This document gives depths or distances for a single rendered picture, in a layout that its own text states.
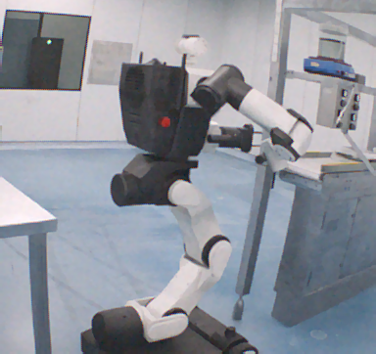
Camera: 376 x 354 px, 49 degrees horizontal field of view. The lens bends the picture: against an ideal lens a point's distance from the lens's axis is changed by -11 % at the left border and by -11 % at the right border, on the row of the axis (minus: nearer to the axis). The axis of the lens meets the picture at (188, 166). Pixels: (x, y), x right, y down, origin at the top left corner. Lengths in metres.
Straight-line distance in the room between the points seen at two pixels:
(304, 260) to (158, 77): 1.31
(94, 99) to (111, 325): 5.38
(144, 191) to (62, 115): 5.19
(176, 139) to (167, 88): 0.17
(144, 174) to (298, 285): 1.19
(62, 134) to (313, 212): 4.97
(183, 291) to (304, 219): 0.79
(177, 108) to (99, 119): 5.48
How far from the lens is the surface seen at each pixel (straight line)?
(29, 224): 1.07
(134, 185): 1.51
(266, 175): 2.20
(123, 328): 1.72
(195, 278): 1.82
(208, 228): 1.76
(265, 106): 1.35
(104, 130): 6.95
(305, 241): 2.31
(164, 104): 1.44
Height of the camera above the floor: 1.26
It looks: 12 degrees down
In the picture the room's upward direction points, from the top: 7 degrees clockwise
